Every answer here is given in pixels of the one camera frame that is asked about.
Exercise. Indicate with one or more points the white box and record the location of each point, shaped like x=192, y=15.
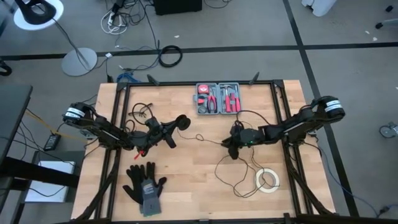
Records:
x=46, y=193

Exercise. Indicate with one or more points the black grey work glove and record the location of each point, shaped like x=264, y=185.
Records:
x=130, y=193
x=150, y=199

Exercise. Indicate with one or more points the pink tape measure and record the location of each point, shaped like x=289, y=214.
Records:
x=202, y=89

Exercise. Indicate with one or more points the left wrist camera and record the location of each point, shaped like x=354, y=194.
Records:
x=152, y=123

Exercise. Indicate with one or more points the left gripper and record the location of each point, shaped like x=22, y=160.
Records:
x=154, y=137

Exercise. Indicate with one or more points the black power adapter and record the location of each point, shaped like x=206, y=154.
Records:
x=52, y=142

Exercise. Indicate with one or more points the black box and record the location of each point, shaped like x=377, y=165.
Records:
x=177, y=7

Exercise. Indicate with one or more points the white masking tape roll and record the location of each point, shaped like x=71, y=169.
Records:
x=257, y=181

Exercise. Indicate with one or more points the white power strip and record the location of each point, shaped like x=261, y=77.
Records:
x=111, y=19

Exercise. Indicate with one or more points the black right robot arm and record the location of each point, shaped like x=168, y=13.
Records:
x=298, y=126

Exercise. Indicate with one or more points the white floor lamp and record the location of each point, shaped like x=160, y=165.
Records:
x=79, y=62

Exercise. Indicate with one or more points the black desk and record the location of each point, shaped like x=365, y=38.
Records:
x=12, y=118

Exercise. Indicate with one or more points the office chair base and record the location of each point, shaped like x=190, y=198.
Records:
x=390, y=22

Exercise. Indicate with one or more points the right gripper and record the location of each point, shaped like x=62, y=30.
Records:
x=248, y=137

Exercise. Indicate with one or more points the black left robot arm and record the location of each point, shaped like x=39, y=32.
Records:
x=105, y=132

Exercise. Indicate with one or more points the grey caster wheel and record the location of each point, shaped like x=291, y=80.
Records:
x=387, y=130

